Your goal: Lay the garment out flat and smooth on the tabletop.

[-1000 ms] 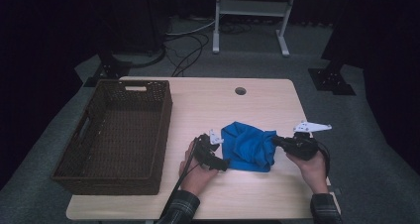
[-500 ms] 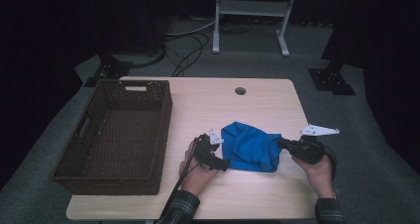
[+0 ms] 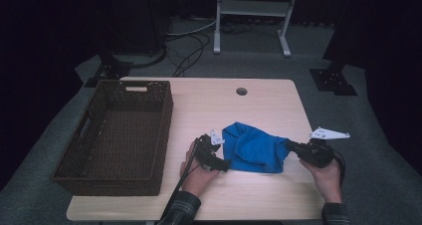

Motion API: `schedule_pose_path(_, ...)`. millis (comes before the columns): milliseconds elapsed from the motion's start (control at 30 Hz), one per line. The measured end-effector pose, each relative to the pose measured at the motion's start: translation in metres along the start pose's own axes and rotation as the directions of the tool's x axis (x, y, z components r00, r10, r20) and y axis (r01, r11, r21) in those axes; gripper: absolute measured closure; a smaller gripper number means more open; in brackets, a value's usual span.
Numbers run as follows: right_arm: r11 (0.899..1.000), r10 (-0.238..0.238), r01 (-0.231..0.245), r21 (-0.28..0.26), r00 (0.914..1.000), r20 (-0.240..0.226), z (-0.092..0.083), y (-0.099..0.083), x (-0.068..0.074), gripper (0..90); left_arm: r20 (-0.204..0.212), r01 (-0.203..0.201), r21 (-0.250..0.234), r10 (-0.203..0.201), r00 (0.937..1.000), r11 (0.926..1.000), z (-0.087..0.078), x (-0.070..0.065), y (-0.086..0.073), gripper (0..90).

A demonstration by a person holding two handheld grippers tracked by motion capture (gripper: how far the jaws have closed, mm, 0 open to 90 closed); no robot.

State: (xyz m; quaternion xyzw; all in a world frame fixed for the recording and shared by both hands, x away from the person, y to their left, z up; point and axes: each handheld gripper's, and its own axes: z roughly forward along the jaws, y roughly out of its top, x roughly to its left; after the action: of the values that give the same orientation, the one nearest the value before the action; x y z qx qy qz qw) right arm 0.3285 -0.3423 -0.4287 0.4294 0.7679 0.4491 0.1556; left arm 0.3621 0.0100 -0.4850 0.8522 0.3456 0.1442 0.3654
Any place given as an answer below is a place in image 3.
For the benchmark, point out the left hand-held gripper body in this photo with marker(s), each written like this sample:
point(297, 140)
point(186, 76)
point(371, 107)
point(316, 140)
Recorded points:
point(204, 150)

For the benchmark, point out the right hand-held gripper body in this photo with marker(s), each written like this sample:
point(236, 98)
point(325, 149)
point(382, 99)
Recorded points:
point(318, 153)

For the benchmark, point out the blue printed t-shirt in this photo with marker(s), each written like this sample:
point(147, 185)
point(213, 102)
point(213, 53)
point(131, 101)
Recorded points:
point(255, 148)

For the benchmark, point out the brown wicker basket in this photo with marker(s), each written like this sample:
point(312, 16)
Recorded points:
point(122, 142)

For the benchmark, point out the person's left hand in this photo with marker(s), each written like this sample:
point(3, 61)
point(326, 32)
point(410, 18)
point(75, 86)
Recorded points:
point(195, 180)

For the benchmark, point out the person's right hand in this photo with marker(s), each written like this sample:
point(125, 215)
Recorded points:
point(328, 181)

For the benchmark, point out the black stand base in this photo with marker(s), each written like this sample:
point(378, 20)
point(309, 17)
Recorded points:
point(331, 80)
point(111, 69)

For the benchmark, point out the white metal stand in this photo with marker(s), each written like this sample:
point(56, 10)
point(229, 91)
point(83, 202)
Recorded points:
point(252, 7)

